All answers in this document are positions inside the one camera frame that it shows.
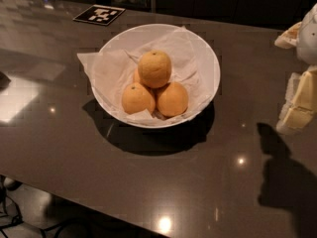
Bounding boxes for black white fiducial marker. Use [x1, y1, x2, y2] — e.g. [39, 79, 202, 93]
[73, 5, 125, 26]

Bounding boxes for black floor cables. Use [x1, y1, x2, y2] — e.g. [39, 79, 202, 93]
[0, 176, 67, 238]

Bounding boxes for white bowl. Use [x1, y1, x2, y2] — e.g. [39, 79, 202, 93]
[90, 23, 222, 130]

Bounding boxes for top orange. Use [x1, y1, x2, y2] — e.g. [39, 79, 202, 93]
[138, 50, 171, 88]

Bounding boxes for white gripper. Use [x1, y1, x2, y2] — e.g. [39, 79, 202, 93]
[274, 3, 317, 135]

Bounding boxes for front left orange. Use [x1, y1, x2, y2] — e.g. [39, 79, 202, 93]
[122, 82, 156, 114]

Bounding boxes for orange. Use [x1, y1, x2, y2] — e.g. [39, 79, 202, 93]
[157, 82, 189, 117]
[122, 82, 156, 114]
[138, 50, 171, 88]

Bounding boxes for front right orange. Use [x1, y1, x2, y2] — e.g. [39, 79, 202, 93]
[157, 82, 189, 117]

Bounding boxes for white paper liner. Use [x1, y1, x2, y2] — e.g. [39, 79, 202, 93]
[76, 26, 212, 127]

